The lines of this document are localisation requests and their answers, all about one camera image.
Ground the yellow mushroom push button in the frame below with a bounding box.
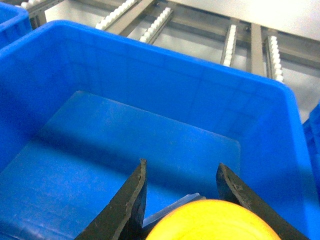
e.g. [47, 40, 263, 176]
[146, 199, 280, 240]

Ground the blue plastic crate centre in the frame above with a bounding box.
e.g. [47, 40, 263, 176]
[0, 20, 320, 240]

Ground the blue plastic crate right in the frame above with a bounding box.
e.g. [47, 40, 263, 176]
[302, 103, 320, 197]

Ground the blue plastic crate left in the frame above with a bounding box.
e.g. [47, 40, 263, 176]
[0, 2, 32, 49]

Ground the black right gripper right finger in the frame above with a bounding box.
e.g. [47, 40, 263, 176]
[215, 163, 308, 240]

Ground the blue plastic crate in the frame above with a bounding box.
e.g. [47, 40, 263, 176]
[0, 2, 32, 49]
[302, 103, 320, 197]
[0, 20, 320, 240]

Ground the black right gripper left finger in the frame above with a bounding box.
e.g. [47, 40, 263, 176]
[76, 158, 147, 240]

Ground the metal roller rack frame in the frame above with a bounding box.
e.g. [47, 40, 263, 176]
[10, 0, 320, 84]

